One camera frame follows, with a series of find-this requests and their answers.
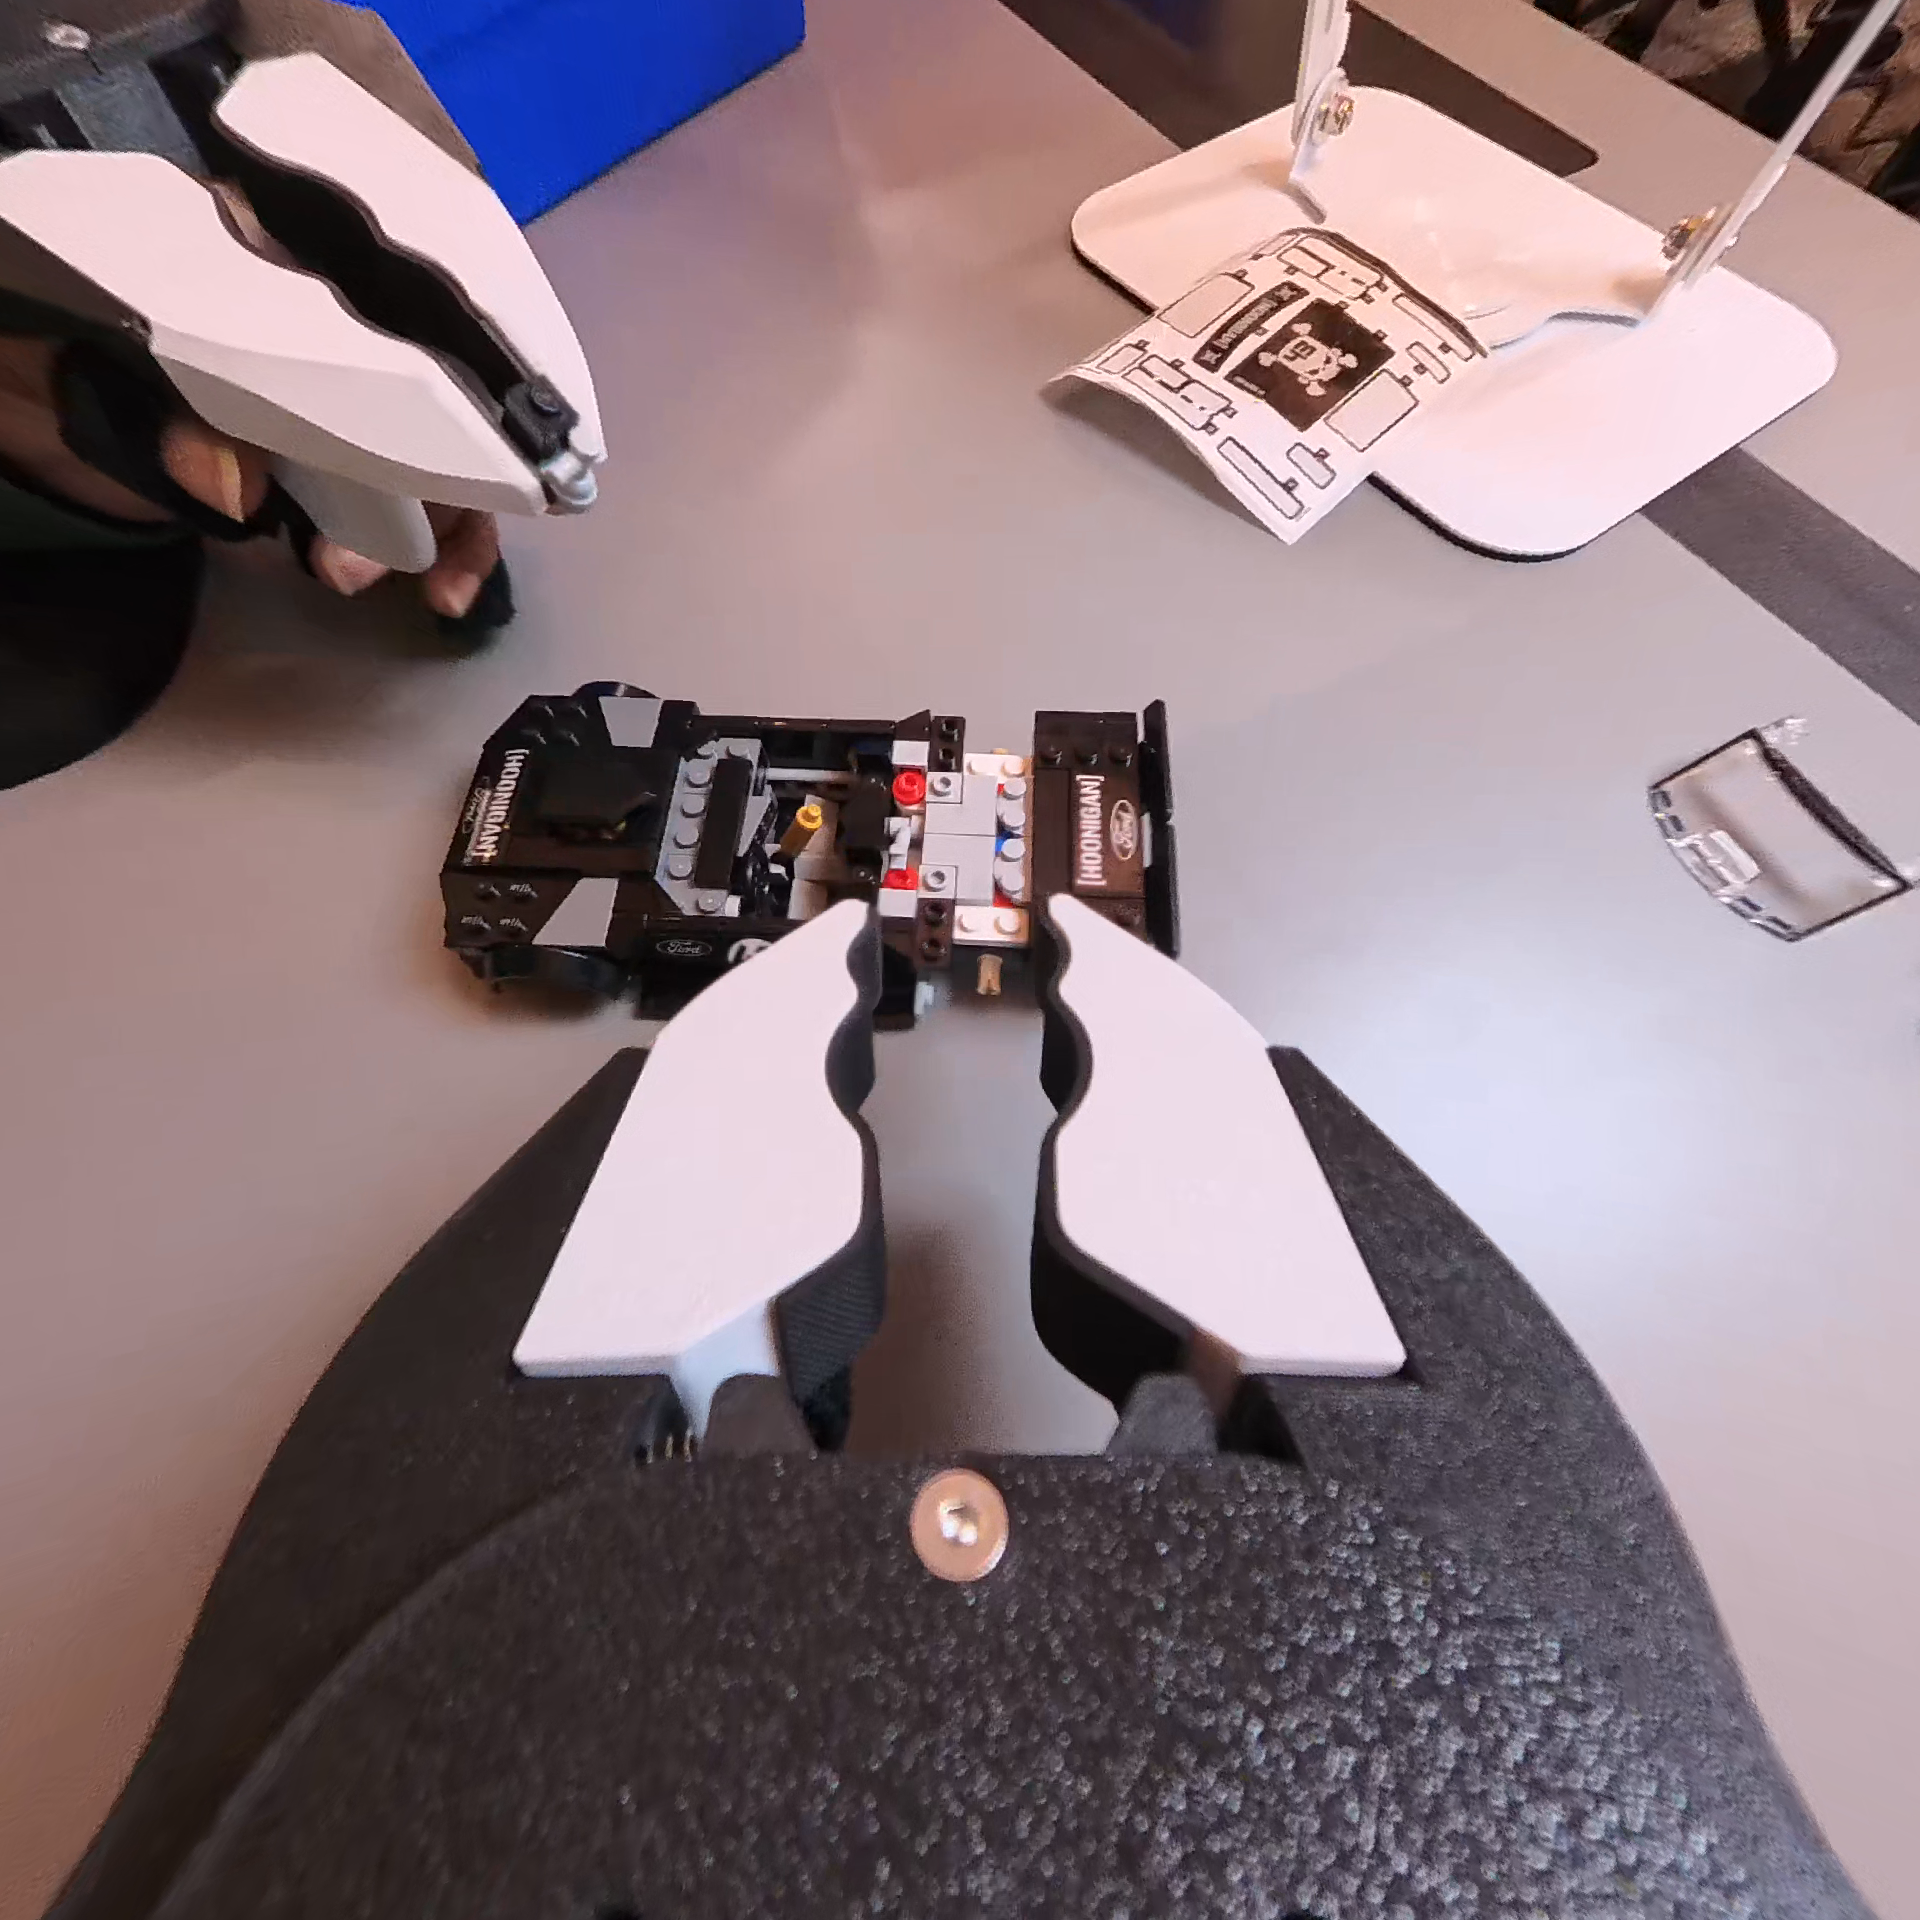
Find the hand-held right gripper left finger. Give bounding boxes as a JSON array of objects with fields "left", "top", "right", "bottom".
[{"left": 515, "top": 896, "right": 887, "bottom": 1423}]

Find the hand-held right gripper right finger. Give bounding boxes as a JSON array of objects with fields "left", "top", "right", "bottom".
[{"left": 1031, "top": 892, "right": 1405, "bottom": 1387}]

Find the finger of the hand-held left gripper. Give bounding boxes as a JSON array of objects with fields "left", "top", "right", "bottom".
[
  {"left": 205, "top": 53, "right": 607, "bottom": 467},
  {"left": 0, "top": 143, "right": 550, "bottom": 578}
]

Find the blue plastic bin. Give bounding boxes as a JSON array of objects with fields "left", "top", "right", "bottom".
[{"left": 345, "top": 0, "right": 807, "bottom": 226}]

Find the black lego car model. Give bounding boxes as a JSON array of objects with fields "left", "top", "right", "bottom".
[{"left": 441, "top": 686, "right": 1176, "bottom": 1037}]

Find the clear lego windshield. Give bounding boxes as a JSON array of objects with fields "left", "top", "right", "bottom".
[{"left": 1645, "top": 715, "right": 1915, "bottom": 946}]

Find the person's left hand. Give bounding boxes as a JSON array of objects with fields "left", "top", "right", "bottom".
[{"left": 144, "top": 415, "right": 518, "bottom": 634}]

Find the black mesh pad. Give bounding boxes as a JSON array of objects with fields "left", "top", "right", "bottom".
[{"left": 0, "top": 512, "right": 211, "bottom": 797}]

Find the white sticker sheet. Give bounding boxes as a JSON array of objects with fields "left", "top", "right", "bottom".
[{"left": 1051, "top": 226, "right": 1493, "bottom": 549}]

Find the white tray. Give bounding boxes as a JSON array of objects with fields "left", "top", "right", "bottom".
[{"left": 1071, "top": 120, "right": 1838, "bottom": 562}]

